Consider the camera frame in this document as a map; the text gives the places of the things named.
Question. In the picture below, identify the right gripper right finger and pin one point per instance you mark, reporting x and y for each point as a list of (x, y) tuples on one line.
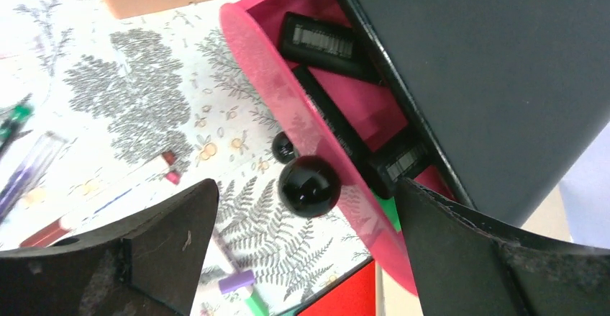
[(466, 263)]

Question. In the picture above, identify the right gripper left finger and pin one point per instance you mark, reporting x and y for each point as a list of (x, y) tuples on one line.
[(146, 264)]

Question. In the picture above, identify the green cap black highlighter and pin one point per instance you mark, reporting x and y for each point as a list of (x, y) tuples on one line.
[(345, 134)]

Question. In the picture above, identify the pink top drawer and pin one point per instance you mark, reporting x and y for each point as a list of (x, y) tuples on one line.
[(252, 30)]

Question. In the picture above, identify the pink drawer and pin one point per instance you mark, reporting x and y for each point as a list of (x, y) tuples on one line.
[(252, 30), (282, 148)]

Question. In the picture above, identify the blue cap black highlighter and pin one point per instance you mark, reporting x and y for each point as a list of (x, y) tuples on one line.
[(403, 156)]

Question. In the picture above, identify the orange cap black highlighter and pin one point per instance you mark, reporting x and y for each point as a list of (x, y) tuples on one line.
[(326, 45)]

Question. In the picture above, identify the purple cap white marker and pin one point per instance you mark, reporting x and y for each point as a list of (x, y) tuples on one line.
[(236, 279)]

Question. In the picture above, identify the pink cap white marker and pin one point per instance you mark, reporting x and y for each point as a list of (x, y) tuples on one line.
[(173, 177)]

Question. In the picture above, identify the brown cap white marker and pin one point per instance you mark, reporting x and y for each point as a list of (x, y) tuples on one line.
[(89, 208)]

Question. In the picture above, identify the red folder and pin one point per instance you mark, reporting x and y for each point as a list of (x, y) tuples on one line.
[(352, 296)]

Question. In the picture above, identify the light green cap marker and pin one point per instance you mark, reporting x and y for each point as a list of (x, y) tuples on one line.
[(253, 301)]

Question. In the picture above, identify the purple gel pen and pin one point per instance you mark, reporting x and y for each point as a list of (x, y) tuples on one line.
[(30, 170)]

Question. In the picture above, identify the floral table mat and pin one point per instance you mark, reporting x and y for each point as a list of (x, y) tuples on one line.
[(124, 91)]

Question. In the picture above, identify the pink middle drawer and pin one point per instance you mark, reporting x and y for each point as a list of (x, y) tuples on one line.
[(282, 148)]

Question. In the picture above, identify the black drawer cabinet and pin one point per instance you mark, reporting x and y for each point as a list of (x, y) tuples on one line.
[(508, 93)]

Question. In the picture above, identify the green gel pen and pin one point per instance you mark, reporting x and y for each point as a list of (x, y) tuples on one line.
[(12, 125)]

